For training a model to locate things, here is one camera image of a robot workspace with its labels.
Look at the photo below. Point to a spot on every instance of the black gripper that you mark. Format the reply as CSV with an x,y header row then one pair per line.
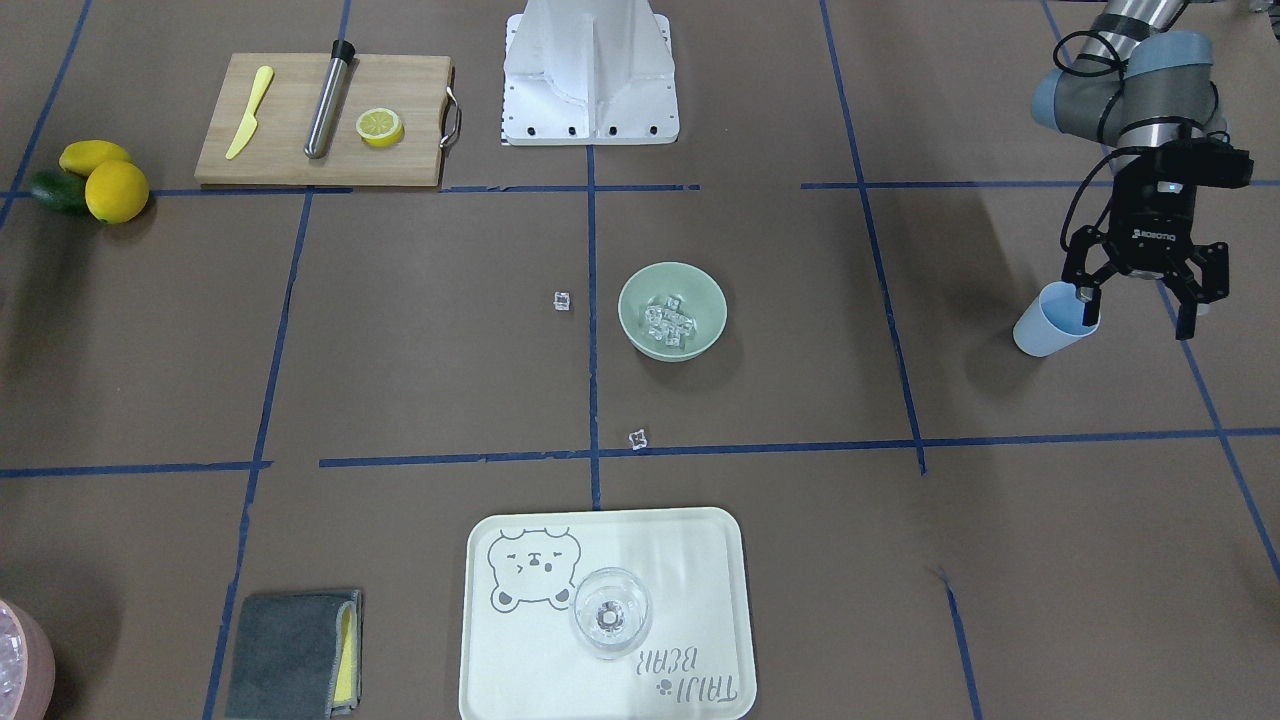
x,y
1153,215

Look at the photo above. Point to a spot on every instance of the green lime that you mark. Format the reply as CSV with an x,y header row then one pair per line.
x,y
60,191

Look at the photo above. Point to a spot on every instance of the yellow lemon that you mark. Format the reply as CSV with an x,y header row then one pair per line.
x,y
82,158
116,192

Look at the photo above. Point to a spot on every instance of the clear wine glass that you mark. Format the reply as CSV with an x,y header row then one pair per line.
x,y
612,613

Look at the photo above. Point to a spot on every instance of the light blue plastic cup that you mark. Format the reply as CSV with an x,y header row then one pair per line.
x,y
1052,321

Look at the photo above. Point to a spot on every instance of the steel muddler black cap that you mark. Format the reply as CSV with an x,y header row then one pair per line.
x,y
331,96

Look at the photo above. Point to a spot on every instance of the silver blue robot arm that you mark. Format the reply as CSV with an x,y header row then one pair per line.
x,y
1145,91

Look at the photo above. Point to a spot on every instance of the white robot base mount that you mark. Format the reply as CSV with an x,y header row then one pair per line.
x,y
579,73

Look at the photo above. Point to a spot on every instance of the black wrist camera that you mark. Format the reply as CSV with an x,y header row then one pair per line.
x,y
1204,162

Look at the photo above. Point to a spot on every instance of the grey folded cloth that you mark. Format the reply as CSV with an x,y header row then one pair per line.
x,y
297,655

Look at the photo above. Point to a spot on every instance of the lemon half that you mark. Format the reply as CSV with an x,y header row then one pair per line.
x,y
380,127

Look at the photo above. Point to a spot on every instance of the cream bear tray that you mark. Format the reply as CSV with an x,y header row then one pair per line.
x,y
521,659

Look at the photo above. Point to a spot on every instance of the yellow plastic knife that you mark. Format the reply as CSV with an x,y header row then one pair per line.
x,y
249,122

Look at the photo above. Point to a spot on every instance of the green ceramic bowl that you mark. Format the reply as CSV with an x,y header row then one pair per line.
x,y
672,312

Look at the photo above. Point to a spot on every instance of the pink bowl with ice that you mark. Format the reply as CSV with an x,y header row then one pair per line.
x,y
28,667

